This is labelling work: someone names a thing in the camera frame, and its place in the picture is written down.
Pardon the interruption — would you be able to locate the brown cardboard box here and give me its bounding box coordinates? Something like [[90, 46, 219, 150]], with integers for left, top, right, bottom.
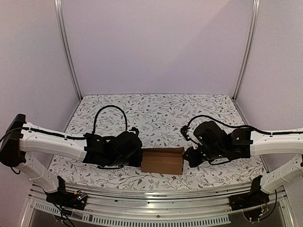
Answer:
[[141, 147, 185, 175]]

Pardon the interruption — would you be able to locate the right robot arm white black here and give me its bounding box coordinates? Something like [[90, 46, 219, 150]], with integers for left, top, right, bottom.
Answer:
[[180, 121, 303, 206]]

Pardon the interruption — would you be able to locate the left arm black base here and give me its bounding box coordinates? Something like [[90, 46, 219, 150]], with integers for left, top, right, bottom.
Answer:
[[45, 176, 88, 210]]

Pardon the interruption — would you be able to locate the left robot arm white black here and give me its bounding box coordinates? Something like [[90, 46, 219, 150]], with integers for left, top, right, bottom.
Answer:
[[0, 113, 143, 205]]

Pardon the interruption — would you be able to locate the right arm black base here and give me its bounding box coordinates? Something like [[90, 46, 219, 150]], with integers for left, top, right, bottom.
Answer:
[[228, 175, 269, 222]]

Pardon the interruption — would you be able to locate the floral patterned table mat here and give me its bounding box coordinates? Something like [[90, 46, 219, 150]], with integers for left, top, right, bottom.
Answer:
[[49, 94, 266, 191]]

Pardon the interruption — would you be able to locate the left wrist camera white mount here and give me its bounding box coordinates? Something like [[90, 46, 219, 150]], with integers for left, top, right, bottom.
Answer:
[[129, 127, 139, 136]]

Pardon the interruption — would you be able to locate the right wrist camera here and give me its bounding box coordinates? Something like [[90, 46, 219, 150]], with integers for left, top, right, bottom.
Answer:
[[180, 125, 193, 141]]

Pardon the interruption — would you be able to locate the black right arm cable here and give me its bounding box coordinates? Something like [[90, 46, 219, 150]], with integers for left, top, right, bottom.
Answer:
[[186, 115, 303, 137]]

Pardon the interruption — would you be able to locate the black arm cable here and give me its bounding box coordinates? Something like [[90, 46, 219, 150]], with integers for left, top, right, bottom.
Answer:
[[186, 115, 303, 137], [93, 105, 128, 135]]

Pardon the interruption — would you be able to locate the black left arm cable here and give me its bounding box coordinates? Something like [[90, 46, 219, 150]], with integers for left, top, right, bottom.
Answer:
[[93, 105, 128, 135]]

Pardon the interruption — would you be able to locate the aluminium front rail frame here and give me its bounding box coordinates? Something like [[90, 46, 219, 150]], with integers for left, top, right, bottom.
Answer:
[[21, 183, 297, 227]]

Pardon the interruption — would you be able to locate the right aluminium corner post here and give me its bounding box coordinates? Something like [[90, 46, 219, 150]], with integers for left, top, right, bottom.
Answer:
[[232, 0, 260, 102]]

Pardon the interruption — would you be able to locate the aluminium corner post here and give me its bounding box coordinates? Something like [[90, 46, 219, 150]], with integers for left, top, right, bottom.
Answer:
[[232, 0, 260, 102], [54, 0, 83, 101]]

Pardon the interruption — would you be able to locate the left aluminium corner post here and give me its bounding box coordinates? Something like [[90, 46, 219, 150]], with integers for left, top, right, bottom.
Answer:
[[54, 0, 83, 101]]

